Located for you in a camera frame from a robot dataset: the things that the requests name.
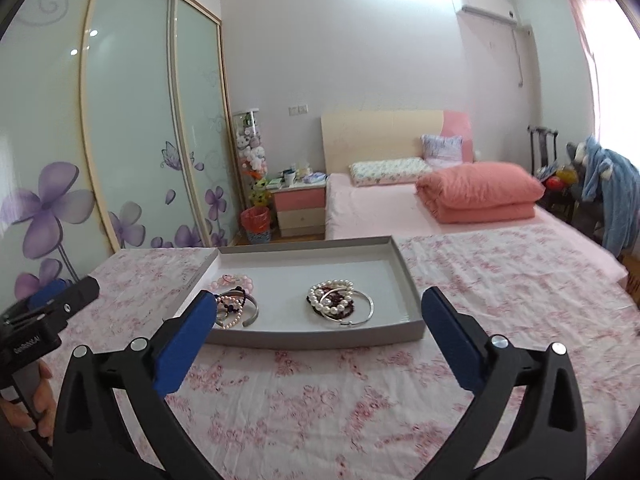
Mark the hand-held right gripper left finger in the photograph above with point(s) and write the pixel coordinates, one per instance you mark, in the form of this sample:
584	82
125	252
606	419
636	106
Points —
185	340

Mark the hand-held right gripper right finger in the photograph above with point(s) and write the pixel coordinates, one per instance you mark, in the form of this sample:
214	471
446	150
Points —
450	340

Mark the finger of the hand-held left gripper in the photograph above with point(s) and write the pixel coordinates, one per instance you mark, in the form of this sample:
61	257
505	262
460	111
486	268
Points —
47	291
80	295

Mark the wide silver cuff bangle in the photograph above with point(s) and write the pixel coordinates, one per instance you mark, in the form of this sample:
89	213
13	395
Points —
254	310

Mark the thin silver bangle with pearl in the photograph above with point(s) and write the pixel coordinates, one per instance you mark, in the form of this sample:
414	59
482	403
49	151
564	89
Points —
371	305

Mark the grey cardboard tray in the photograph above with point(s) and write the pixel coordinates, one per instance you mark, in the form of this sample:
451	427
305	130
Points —
285	280

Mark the person's left hand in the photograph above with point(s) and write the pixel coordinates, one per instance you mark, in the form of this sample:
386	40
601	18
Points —
42	395

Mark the basket with red bag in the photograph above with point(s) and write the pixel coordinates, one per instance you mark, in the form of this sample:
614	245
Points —
256	225

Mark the pink floral bedsheet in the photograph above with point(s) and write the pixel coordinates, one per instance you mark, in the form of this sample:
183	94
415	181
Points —
325	410

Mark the folded orange quilt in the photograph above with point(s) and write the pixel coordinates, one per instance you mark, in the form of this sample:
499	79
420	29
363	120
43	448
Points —
475	190

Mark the bed with pink sheet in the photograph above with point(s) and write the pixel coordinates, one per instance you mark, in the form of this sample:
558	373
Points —
370	210

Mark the pink and beige nightstand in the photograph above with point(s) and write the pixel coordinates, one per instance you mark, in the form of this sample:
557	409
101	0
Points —
300	210

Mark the floral pillow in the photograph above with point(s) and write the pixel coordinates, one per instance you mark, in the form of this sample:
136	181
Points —
385	170

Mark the blue print pillow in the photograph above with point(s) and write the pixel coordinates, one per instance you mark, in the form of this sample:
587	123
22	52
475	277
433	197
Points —
442	150

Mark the sliding wardrobe with flower print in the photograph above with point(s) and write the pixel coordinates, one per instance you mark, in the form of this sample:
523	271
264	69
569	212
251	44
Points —
125	110

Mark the white cup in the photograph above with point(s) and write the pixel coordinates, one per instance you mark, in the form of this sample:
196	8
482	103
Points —
288	177

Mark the clear tube of plush toys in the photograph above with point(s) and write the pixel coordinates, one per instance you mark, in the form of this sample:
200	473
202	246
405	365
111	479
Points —
250	155

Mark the colourful toys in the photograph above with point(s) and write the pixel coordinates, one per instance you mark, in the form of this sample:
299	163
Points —
560	177

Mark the dark wooden chair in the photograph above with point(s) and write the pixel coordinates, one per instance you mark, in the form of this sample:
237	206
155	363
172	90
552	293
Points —
542	150

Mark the beige and pink headboard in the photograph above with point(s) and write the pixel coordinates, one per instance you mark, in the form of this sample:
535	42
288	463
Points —
380	135

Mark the blue plush robe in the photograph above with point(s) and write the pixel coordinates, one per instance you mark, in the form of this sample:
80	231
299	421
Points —
615	185

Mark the white air conditioner pipe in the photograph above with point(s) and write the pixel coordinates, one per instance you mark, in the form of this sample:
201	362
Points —
521	55

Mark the pink curtain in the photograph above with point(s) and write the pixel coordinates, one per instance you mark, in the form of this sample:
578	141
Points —
585	35

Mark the white air conditioner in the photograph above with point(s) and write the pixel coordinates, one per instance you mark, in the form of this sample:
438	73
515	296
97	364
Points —
485	5

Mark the white wall outlet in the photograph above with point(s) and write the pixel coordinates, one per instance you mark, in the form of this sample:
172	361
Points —
298	108

